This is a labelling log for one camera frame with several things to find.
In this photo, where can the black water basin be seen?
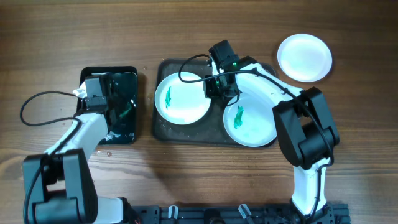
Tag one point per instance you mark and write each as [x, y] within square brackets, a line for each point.
[123, 88]

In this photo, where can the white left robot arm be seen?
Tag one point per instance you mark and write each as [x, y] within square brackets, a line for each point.
[58, 184]

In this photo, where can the green yellow scrub sponge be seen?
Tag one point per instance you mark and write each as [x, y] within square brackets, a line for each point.
[124, 112]

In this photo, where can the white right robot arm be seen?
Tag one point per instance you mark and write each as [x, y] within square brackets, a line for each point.
[304, 127]

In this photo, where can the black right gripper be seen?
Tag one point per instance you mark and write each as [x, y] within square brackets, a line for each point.
[214, 90]

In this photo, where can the white plate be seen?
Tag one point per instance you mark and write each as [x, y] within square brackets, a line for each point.
[249, 121]
[179, 98]
[304, 58]

